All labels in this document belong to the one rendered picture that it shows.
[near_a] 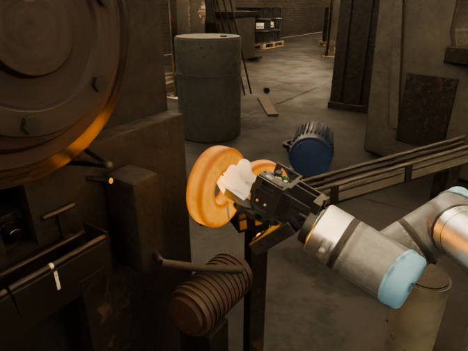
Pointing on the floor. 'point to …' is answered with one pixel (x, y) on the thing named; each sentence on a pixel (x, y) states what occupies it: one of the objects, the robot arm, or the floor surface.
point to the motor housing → (209, 304)
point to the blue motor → (312, 149)
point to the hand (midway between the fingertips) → (219, 177)
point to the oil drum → (209, 86)
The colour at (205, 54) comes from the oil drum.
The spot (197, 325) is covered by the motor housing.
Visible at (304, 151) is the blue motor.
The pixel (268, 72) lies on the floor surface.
